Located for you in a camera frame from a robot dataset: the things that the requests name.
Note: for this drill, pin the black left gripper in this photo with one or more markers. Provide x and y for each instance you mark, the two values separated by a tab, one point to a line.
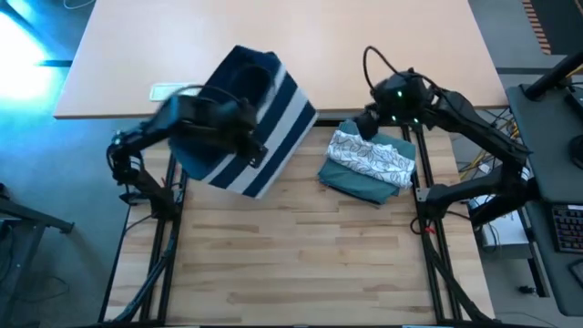
232	125

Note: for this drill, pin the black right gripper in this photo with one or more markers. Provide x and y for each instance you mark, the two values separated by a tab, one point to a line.
401	100

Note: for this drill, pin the white leaf-print cloth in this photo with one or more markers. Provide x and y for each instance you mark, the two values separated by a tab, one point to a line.
371	159

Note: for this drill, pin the navy white striped fabric bin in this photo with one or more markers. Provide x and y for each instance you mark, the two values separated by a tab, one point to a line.
282	132

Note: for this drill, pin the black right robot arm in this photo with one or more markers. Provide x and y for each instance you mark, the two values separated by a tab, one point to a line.
483	132

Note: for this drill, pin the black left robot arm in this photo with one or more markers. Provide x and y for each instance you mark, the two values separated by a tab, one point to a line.
150	132

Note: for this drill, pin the white smartphone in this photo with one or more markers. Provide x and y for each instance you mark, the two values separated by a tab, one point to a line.
159	92

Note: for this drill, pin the light brown desk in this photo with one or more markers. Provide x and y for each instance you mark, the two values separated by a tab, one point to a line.
410	45

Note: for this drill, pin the small red tag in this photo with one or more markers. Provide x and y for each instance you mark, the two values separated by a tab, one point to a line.
429	230

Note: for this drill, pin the black diagonal desk leg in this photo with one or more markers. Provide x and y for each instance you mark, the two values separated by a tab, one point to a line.
496	209

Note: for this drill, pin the white box device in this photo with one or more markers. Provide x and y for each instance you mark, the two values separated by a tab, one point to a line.
505	234

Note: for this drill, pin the black side desk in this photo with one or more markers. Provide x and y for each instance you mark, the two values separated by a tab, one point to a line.
542	150

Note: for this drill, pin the black round base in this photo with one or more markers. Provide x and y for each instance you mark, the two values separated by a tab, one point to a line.
577	152

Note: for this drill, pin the dark rug with orange stripes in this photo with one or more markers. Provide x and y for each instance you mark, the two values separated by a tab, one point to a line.
565	23

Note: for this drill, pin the grey metal stand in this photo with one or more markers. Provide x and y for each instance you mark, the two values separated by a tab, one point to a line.
27	218

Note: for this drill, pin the black keyboard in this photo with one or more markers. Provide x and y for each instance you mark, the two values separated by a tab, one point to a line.
569	228

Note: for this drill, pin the small black plug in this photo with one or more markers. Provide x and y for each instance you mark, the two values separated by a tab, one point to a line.
526	289

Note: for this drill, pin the black metal table frame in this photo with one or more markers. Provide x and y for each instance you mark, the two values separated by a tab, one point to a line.
167	282

